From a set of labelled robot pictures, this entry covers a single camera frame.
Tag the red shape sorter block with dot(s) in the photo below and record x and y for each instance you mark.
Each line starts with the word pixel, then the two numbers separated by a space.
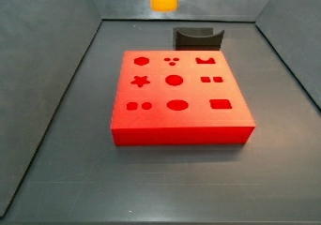
pixel 177 98

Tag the dark grey curved holder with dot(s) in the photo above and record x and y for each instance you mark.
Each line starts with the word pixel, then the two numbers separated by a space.
pixel 196 39

